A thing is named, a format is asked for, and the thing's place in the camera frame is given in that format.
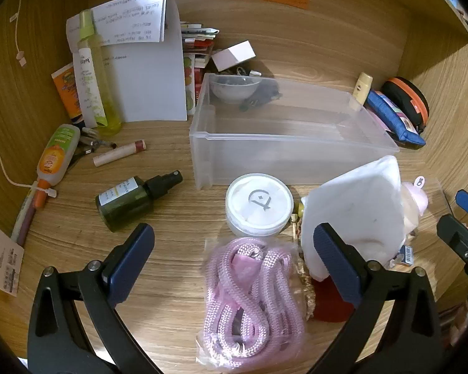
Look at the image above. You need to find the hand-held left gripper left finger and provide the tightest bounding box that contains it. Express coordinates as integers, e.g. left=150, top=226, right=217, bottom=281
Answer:
left=27, top=223, right=160, bottom=374

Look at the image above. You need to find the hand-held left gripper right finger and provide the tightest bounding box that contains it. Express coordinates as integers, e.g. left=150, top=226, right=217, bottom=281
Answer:
left=310, top=223, right=442, bottom=374

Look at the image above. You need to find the red pouch with gold cord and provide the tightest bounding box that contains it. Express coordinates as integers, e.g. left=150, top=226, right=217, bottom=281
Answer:
left=300, top=269, right=355, bottom=323

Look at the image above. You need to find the pink handheld fan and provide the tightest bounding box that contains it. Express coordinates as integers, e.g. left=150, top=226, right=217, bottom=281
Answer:
left=400, top=177, right=430, bottom=238

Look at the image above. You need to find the small blue box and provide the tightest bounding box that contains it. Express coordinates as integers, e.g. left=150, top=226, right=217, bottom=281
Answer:
left=394, top=245, right=415, bottom=269

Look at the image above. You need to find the white drawstring pouch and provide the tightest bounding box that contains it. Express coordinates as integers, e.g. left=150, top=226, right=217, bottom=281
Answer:
left=300, top=155, right=408, bottom=281

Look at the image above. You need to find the white round lidded jar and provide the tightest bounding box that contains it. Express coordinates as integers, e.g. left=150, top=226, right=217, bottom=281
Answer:
left=225, top=174, right=294, bottom=238

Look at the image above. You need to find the pink rope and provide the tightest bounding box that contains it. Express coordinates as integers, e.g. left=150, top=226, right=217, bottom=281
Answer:
left=195, top=237, right=309, bottom=369

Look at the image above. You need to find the clear plastic storage bin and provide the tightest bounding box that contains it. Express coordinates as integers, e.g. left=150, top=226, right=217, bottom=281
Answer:
left=189, top=72, right=400, bottom=191

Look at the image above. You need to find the wooden desktop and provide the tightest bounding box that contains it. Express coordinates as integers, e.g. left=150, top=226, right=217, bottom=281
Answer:
left=8, top=58, right=468, bottom=374

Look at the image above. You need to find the dark green spray bottle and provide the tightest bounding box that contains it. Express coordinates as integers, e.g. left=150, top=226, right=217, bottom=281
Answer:
left=95, top=170, right=183, bottom=233

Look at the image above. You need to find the beige lip balm tube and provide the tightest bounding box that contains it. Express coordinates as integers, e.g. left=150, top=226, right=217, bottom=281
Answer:
left=93, top=139, right=147, bottom=167

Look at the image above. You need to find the blue patchwork pouch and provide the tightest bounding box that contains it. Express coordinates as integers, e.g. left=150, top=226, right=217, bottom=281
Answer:
left=364, top=90, right=427, bottom=149

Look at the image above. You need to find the pink pen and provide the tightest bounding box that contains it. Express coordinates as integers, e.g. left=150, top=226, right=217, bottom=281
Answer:
left=11, top=195, right=37, bottom=246

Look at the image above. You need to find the black and orange zip case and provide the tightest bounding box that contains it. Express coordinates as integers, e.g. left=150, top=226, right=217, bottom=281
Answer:
left=381, top=77, right=430, bottom=133

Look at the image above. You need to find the metal nail clipper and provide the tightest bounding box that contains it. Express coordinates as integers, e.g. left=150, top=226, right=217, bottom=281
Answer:
left=78, top=127, right=118, bottom=154

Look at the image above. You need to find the printed paper receipt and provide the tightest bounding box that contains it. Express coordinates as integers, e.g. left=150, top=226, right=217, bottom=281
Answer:
left=0, top=216, right=25, bottom=297

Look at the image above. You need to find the orange and green squeeze bottle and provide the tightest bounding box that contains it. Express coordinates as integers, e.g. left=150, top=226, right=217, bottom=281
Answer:
left=33, top=123, right=81, bottom=207

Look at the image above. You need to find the cream lotion bottle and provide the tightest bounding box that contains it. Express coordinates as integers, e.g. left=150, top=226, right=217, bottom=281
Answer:
left=352, top=72, right=374, bottom=104

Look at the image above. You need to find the yellow-green spray bottle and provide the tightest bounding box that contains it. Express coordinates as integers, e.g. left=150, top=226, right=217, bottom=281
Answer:
left=78, top=9, right=122, bottom=137

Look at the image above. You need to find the white folded paper sheet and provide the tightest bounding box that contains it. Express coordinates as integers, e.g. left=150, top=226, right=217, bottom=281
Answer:
left=66, top=0, right=188, bottom=123

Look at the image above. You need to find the orange packet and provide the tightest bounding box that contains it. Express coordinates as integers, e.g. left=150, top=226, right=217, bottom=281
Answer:
left=51, top=62, right=84, bottom=122

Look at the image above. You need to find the white tube with green print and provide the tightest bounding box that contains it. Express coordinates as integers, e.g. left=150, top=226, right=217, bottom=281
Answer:
left=76, top=47, right=106, bottom=127

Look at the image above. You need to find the black object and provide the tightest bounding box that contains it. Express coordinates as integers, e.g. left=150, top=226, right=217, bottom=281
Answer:
left=240, top=80, right=283, bottom=112

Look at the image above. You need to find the stack of booklets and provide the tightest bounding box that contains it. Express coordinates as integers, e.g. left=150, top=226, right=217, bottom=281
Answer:
left=180, top=22, right=221, bottom=115

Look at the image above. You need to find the white bowl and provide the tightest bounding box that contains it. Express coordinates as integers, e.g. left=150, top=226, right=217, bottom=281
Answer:
left=211, top=75, right=263, bottom=105

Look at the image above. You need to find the metal keyring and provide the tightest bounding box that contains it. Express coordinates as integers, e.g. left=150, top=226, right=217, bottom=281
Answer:
left=220, top=66, right=262, bottom=83

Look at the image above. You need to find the small white box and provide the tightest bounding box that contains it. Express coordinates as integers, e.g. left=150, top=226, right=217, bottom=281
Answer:
left=211, top=41, right=256, bottom=71

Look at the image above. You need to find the white cord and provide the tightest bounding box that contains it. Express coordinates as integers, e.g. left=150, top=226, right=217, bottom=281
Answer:
left=0, top=117, right=58, bottom=199

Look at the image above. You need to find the white cable with plugs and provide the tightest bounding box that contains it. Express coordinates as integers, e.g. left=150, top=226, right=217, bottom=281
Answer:
left=11, top=0, right=29, bottom=68

